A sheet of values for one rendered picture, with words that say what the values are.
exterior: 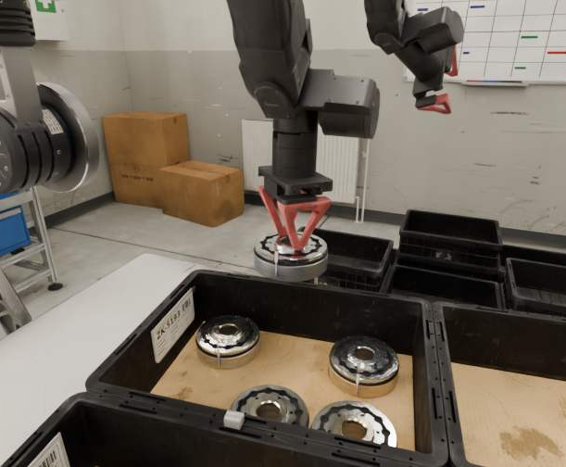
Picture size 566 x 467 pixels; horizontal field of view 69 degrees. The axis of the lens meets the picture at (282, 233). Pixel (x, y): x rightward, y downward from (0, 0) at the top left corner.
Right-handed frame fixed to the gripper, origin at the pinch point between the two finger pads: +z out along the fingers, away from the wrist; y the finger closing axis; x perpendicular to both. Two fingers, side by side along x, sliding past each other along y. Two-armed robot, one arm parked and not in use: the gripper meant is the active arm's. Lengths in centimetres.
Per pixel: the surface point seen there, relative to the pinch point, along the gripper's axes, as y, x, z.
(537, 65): 149, -241, -26
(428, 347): -15.6, -12.7, 11.1
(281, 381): -3.6, 2.5, 21.5
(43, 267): 205, 63, 91
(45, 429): -10.3, 31.4, 12.4
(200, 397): -1.9, 14.3, 21.9
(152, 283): 57, 15, 34
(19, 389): 27, 43, 35
